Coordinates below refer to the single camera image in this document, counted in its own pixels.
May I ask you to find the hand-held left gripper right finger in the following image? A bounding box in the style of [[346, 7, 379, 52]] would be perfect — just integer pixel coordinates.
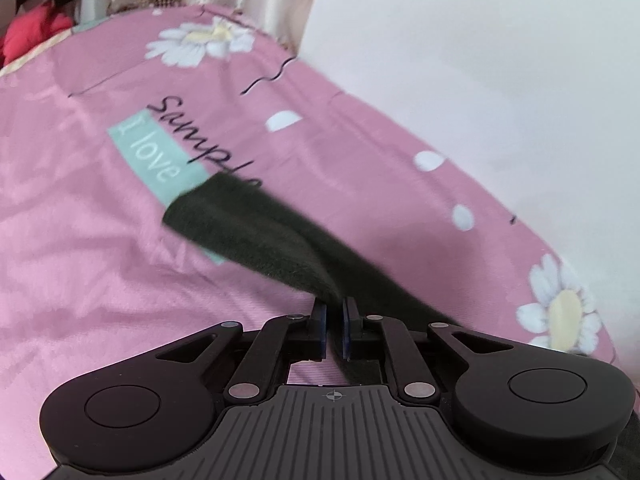
[[342, 297, 517, 407]]

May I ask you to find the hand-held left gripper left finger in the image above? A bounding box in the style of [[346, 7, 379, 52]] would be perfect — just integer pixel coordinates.
[[156, 300, 329, 404]]

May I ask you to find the dark green fleece cloth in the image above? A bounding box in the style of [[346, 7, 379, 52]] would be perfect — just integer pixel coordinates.
[[162, 170, 478, 387]]

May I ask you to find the pink floral bedsheet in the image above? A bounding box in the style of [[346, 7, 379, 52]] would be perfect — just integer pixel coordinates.
[[0, 2, 622, 413]]

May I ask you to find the beige patterned cloth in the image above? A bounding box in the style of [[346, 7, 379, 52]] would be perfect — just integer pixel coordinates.
[[106, 0, 187, 13]]

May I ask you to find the red cloth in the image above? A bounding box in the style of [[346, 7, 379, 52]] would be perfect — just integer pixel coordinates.
[[0, 0, 76, 67]]

